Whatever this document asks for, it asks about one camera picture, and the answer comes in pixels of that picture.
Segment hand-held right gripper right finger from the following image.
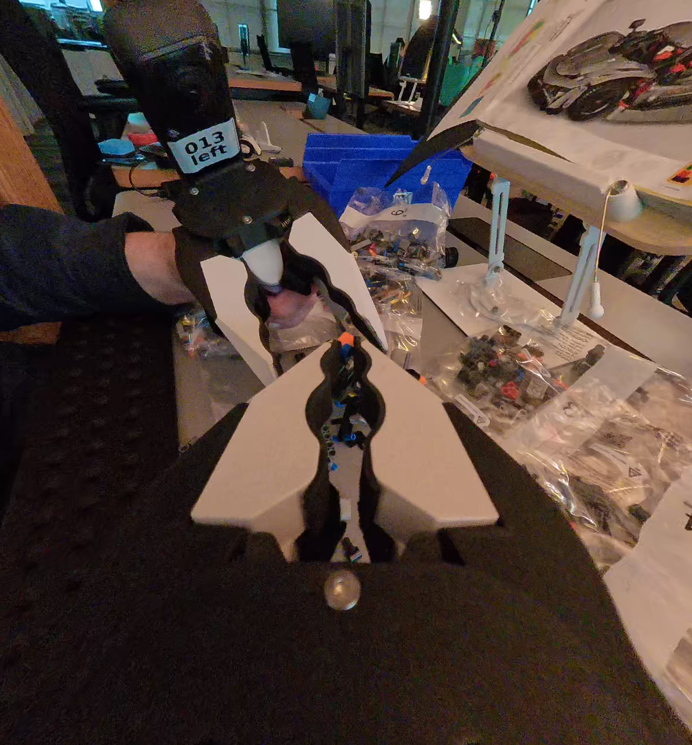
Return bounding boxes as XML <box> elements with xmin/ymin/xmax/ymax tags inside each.
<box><xmin>354</xmin><ymin>340</ymin><xmax>501</xmax><ymax>562</ymax></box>

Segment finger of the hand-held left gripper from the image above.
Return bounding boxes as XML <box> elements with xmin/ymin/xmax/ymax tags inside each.
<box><xmin>199</xmin><ymin>258</ymin><xmax>284</xmax><ymax>386</ymax></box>
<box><xmin>281</xmin><ymin>211</ymin><xmax>390</xmax><ymax>354</ymax></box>

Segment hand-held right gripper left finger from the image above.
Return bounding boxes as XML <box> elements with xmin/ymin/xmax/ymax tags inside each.
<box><xmin>190</xmin><ymin>342</ymin><xmax>349</xmax><ymax>562</ymax></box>

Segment small lego subassembly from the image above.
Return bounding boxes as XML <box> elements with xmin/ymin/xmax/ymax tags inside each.
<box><xmin>323</xmin><ymin>333</ymin><xmax>371</xmax><ymax>408</ymax></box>

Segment person's left forearm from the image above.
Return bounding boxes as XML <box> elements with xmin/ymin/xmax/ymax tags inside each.
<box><xmin>0</xmin><ymin>204</ymin><xmax>160</xmax><ymax>333</ymax></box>

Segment full clear lego parts bag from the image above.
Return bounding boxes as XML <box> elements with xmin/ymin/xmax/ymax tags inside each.
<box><xmin>340</xmin><ymin>185</ymin><xmax>453</xmax><ymax>280</ymax></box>

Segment black blue lego pins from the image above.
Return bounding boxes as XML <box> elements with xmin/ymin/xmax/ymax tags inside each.
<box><xmin>323</xmin><ymin>410</ymin><xmax>376</xmax><ymax>450</ymax></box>

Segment large clear lego parts bag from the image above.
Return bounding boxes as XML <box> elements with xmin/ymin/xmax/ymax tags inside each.
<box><xmin>500</xmin><ymin>367</ymin><xmax>692</xmax><ymax>560</ymax></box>

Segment person's left hand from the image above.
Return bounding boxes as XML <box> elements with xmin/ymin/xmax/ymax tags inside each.
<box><xmin>126</xmin><ymin>231</ymin><xmax>319</xmax><ymax>331</ymax></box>

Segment small bag red blue parts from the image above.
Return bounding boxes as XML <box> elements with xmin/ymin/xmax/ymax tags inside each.
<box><xmin>174</xmin><ymin>308</ymin><xmax>242</xmax><ymax>359</ymax></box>

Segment wooden background desk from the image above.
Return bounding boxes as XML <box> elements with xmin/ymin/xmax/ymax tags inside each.
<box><xmin>229</xmin><ymin>76</ymin><xmax>393</xmax><ymax>100</ymax></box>

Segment blue plastic bin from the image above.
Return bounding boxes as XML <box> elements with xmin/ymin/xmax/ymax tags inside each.
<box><xmin>302</xmin><ymin>133</ymin><xmax>473</xmax><ymax>217</ymax></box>

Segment clear bag black orange parts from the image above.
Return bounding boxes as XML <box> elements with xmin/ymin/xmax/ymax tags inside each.
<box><xmin>433</xmin><ymin>323</ymin><xmax>609</xmax><ymax>420</ymax></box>

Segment black office chair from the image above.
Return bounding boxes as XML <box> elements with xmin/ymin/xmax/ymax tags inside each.
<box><xmin>0</xmin><ymin>0</ymin><xmax>120</xmax><ymax>216</ymax></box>

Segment black perforated panel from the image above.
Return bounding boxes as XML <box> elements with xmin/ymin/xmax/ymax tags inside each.
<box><xmin>0</xmin><ymin>317</ymin><xmax>248</xmax><ymax>745</ymax></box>

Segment clear bag over white base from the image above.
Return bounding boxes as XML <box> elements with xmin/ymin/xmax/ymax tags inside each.
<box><xmin>451</xmin><ymin>274</ymin><xmax>562</xmax><ymax>338</ymax></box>

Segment white shelf bracket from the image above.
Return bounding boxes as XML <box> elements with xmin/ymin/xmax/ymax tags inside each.
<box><xmin>482</xmin><ymin>177</ymin><xmax>511</xmax><ymax>289</ymax></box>
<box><xmin>555</xmin><ymin>224</ymin><xmax>605</xmax><ymax>329</ymax></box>

